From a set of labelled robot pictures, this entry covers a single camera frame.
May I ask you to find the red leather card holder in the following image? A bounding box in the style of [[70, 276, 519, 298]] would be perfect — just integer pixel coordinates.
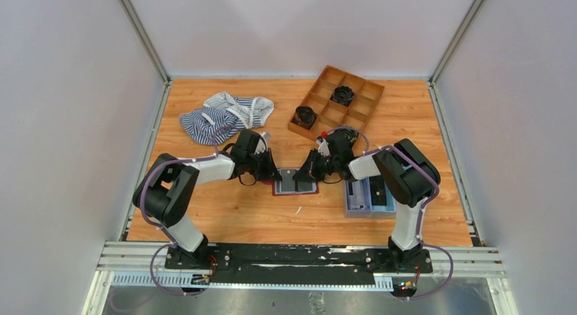
[[264, 168, 319, 196]]

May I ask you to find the dark VIP credit card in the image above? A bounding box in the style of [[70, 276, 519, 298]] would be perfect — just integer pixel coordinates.
[[295, 181, 317, 194]]

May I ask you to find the grey VIP credit card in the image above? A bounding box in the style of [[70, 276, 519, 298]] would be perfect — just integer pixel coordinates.
[[275, 169, 296, 195]]

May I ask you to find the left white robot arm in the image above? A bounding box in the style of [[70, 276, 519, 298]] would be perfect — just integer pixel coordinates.
[[132, 129, 281, 254]]

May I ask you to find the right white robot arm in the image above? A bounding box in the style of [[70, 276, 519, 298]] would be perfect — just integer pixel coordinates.
[[293, 127, 441, 258]]

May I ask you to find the black yellow rolled belt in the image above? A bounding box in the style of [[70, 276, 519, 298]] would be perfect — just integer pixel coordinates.
[[335, 128, 359, 147]]

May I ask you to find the wooden compartment tray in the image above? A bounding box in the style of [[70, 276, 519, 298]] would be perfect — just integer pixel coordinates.
[[287, 65, 385, 141]]

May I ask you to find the black rolled belt left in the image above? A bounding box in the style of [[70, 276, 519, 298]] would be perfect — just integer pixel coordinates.
[[291, 105, 318, 130]]

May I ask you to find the black rolled belt top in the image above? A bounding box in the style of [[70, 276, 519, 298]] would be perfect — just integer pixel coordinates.
[[330, 86, 355, 107]]

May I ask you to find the silver item in organizer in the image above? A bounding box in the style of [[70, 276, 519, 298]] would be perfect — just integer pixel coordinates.
[[348, 181, 367, 211]]

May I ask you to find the striped blue white cloth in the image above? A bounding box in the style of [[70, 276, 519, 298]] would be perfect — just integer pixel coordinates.
[[179, 92, 275, 146]]

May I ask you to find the black item in organizer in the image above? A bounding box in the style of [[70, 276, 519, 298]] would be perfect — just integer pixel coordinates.
[[369, 176, 389, 206]]

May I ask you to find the blue plastic organizer box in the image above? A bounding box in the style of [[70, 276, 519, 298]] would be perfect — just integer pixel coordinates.
[[344, 177, 397, 219]]

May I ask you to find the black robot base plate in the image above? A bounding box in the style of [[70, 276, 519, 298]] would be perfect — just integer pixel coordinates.
[[165, 244, 433, 285]]

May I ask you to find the white slotted cable duct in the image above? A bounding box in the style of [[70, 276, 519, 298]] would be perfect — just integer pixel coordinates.
[[110, 273, 394, 291]]

